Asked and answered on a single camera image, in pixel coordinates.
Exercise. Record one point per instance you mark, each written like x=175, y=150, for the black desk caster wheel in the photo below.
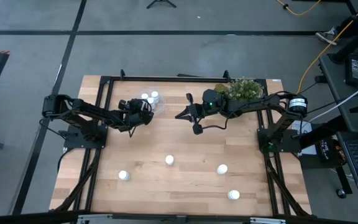
x=341, y=193

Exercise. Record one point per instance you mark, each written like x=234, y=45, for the black printed bag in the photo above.
x=328, y=151

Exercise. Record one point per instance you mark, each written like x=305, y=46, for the black overhead crossbeam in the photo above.
x=26, y=217

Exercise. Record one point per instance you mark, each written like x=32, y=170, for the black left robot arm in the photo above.
x=89, y=110

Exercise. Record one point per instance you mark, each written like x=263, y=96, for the clear plastic basket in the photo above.
x=162, y=107

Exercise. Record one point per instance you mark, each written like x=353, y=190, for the person's shoe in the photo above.
x=325, y=36

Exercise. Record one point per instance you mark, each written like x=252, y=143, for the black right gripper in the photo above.
x=197, y=112

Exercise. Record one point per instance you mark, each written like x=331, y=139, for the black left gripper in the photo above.
x=132, y=113

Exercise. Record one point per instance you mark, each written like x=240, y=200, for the black standing desk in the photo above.
x=353, y=45

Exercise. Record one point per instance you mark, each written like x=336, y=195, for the white table sticker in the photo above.
x=276, y=80

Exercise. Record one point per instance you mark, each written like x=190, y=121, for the small trailing succulent pot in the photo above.
x=221, y=88

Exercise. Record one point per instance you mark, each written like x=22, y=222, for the black tripod base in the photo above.
x=161, y=2

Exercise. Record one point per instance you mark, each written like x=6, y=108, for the black power adapter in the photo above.
x=356, y=70

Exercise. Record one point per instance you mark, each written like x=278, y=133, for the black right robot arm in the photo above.
x=259, y=105

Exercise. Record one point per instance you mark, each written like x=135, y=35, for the bushy flowering potted plant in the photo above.
x=244, y=88

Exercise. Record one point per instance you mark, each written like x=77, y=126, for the black aluminium table frame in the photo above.
x=166, y=78

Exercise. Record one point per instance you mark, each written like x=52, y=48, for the black side desk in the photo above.
x=334, y=74

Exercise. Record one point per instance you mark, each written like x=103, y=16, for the person's leg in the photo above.
x=353, y=23

